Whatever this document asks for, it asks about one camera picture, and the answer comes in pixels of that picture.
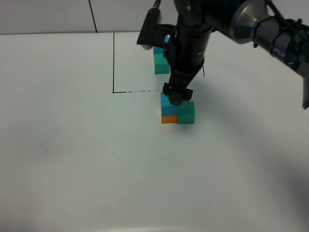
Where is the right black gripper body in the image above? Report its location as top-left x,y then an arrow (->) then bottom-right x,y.
167,23 -> 210,92

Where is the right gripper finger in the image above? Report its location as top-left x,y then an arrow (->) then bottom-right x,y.
182,88 -> 193,101
163,83 -> 182,105

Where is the orange cube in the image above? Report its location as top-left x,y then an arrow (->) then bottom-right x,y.
161,115 -> 178,124

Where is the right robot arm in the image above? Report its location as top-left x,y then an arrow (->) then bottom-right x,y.
163,0 -> 309,109

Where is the green template cube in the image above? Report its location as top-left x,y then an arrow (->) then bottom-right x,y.
154,53 -> 170,74

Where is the blue template cube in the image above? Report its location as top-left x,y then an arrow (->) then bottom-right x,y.
153,35 -> 170,54

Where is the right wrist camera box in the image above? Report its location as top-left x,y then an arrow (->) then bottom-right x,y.
137,0 -> 176,50

